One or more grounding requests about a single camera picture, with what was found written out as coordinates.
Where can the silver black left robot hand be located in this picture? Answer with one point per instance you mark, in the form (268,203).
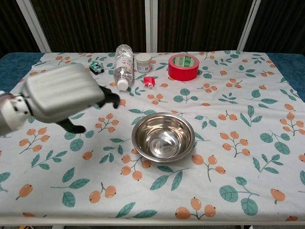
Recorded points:
(62,93)

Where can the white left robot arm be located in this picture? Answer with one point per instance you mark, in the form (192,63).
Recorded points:
(9,114)

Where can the small green black box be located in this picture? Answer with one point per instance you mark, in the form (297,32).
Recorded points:
(96,68)

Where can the blue table cover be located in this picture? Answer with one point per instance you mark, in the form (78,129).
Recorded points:
(14,62)

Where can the clear plastic water bottle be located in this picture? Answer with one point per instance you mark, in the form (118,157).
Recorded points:
(123,64)

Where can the dark ribbed partition panel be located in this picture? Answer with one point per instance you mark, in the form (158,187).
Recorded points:
(12,26)
(95,23)
(281,23)
(197,23)

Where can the small white jar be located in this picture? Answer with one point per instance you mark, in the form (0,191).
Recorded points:
(143,64)

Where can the red tape roll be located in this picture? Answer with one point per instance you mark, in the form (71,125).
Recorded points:
(182,74)

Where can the floral orange green tablecloth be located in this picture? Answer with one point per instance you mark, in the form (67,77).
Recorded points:
(226,167)

